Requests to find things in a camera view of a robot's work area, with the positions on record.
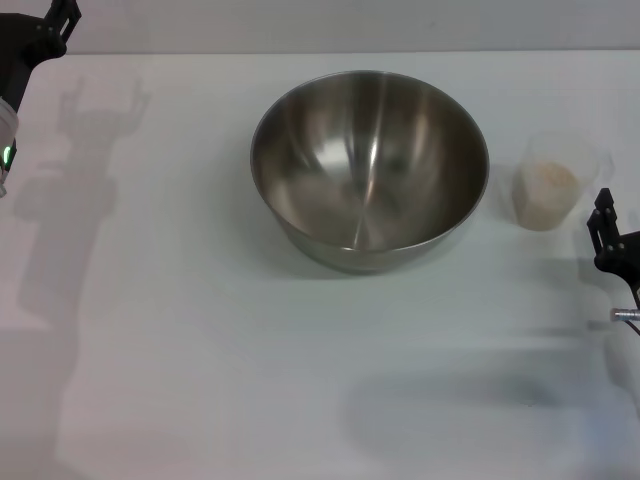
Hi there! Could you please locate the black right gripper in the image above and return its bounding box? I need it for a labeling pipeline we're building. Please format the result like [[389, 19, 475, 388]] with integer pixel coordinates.
[[587, 188, 640, 304]]

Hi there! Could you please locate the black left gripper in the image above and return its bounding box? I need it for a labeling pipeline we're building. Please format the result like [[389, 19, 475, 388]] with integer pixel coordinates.
[[0, 0, 82, 116]]

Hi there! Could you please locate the white uncooked rice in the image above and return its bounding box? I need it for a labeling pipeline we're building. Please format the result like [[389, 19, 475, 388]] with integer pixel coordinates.
[[514, 159, 581, 230]]

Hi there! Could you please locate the clear plastic measuring cup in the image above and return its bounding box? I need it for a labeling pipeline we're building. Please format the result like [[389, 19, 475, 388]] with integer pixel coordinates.
[[510, 129, 614, 231]]

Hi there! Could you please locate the stainless steel mixing bowl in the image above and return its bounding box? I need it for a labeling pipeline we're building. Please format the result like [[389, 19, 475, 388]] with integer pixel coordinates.
[[249, 69, 490, 275]]

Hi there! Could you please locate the right arm cable with plug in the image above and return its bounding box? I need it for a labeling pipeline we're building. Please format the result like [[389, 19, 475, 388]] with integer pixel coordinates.
[[608, 279, 640, 337]]

